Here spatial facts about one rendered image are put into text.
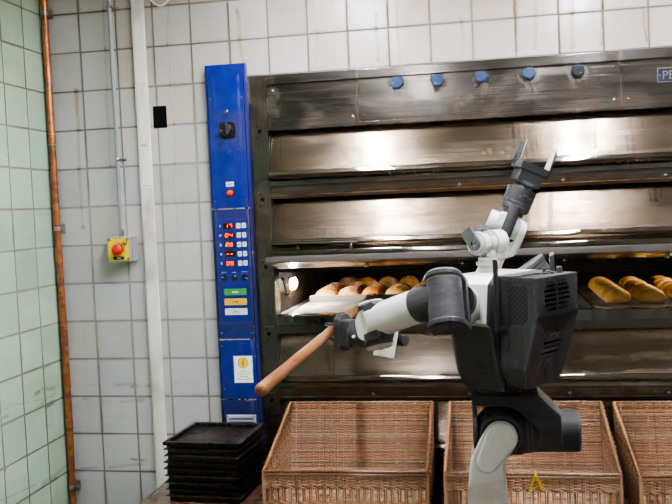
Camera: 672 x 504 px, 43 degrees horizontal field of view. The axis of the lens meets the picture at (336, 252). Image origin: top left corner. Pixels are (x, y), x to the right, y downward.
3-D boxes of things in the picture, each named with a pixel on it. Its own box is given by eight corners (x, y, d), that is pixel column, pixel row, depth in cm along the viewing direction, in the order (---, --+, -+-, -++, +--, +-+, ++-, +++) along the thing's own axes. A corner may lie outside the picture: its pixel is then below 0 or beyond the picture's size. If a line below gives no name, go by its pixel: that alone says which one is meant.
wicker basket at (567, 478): (449, 472, 320) (446, 399, 319) (605, 474, 310) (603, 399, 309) (442, 520, 272) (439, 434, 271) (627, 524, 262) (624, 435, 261)
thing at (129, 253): (115, 261, 341) (113, 236, 340) (138, 260, 339) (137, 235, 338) (106, 262, 333) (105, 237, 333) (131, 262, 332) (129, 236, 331)
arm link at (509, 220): (530, 207, 263) (516, 241, 264) (497, 194, 264) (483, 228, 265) (533, 205, 252) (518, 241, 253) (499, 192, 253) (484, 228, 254)
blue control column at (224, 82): (323, 465, 527) (308, 115, 516) (349, 466, 524) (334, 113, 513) (231, 614, 338) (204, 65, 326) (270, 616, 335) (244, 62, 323)
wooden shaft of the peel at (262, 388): (266, 397, 191) (265, 384, 191) (253, 397, 192) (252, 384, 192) (372, 302, 359) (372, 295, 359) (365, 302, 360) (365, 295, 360)
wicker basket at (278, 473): (291, 470, 330) (288, 400, 329) (437, 471, 321) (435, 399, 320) (260, 516, 282) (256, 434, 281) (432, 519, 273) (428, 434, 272)
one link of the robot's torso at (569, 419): (577, 445, 234) (575, 381, 233) (582, 459, 222) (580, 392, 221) (474, 444, 239) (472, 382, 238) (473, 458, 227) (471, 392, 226)
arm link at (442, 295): (431, 335, 220) (472, 321, 211) (407, 328, 214) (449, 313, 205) (428, 293, 225) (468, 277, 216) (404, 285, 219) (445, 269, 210)
